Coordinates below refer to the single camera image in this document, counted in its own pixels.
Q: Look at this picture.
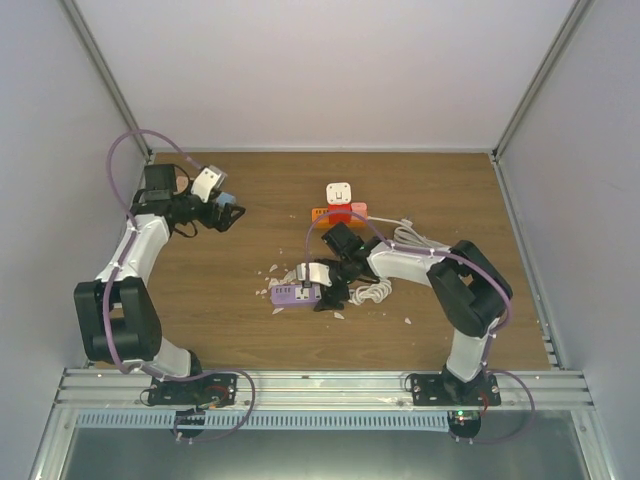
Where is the light blue usb charger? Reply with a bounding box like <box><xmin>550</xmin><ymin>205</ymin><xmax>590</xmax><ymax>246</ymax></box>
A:
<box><xmin>215</xmin><ymin>192</ymin><xmax>236</xmax><ymax>207</ymax></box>

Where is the white purple strip cable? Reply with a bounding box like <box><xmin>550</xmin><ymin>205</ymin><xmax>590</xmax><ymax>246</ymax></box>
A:
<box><xmin>347</xmin><ymin>279</ymin><xmax>393</xmax><ymax>306</ymax></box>

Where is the purple power strip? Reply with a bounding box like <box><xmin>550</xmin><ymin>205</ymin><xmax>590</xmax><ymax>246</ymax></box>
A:
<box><xmin>270</xmin><ymin>284</ymin><xmax>321</xmax><ymax>308</ymax></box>

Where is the orange power strip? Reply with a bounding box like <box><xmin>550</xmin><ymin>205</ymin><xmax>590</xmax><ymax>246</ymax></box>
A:
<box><xmin>309</xmin><ymin>207</ymin><xmax>369</xmax><ymax>230</ymax></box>

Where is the white orange strip cable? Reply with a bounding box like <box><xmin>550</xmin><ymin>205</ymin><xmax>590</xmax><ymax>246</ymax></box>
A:
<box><xmin>367</xmin><ymin>214</ymin><xmax>451</xmax><ymax>249</ymax></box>

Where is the peach cube power adapter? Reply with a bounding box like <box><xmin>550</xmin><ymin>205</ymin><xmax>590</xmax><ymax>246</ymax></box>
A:
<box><xmin>174</xmin><ymin>175</ymin><xmax>191</xmax><ymax>194</ymax></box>

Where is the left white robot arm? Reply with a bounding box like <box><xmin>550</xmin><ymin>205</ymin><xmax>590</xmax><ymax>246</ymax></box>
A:
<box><xmin>73</xmin><ymin>164</ymin><xmax>246</xmax><ymax>404</ymax></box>

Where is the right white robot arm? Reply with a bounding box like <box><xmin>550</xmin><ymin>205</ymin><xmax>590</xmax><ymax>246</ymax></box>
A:
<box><xmin>296</xmin><ymin>222</ymin><xmax>513</xmax><ymax>405</ymax></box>

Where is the red plug adapter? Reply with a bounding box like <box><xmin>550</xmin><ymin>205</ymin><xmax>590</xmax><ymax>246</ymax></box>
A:
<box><xmin>328</xmin><ymin>203</ymin><xmax>351</xmax><ymax>225</ymax></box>

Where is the pink plug adapter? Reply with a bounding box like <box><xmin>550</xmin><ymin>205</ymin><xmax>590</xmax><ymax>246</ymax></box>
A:
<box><xmin>350</xmin><ymin>202</ymin><xmax>368</xmax><ymax>223</ymax></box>

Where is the white square plug adapter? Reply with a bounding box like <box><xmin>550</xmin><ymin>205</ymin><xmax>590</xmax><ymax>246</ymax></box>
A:
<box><xmin>326</xmin><ymin>182</ymin><xmax>352</xmax><ymax>206</ymax></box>

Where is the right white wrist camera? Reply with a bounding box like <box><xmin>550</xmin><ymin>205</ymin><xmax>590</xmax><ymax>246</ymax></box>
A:
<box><xmin>295</xmin><ymin>262</ymin><xmax>332</xmax><ymax>287</ymax></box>

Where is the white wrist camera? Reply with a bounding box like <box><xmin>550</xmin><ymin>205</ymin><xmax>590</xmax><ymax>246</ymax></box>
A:
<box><xmin>295</xmin><ymin>262</ymin><xmax>332</xmax><ymax>287</ymax></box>
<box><xmin>191</xmin><ymin>165</ymin><xmax>227</xmax><ymax>203</ymax></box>

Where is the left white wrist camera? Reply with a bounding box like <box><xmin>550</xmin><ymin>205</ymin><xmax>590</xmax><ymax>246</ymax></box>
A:
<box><xmin>191</xmin><ymin>165</ymin><xmax>227</xmax><ymax>203</ymax></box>

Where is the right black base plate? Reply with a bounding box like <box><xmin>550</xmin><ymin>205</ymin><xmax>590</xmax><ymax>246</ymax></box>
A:
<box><xmin>404</xmin><ymin>369</ymin><xmax>502</xmax><ymax>407</ymax></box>

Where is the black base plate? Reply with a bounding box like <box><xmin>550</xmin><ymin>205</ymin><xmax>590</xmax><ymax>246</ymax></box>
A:
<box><xmin>404</xmin><ymin>369</ymin><xmax>502</xmax><ymax>407</ymax></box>
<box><xmin>139</xmin><ymin>373</ymin><xmax>238</xmax><ymax>409</ymax></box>

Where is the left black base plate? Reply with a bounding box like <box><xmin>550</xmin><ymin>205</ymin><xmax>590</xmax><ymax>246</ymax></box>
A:
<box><xmin>139</xmin><ymin>373</ymin><xmax>238</xmax><ymax>409</ymax></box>

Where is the aluminium front rail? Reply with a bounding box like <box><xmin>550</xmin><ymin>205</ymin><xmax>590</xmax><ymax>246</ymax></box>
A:
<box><xmin>54</xmin><ymin>369</ymin><xmax>594</xmax><ymax>411</ymax></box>

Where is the grey slotted cable duct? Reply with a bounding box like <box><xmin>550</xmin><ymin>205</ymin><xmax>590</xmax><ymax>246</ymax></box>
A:
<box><xmin>76</xmin><ymin>409</ymin><xmax>449</xmax><ymax>432</ymax></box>

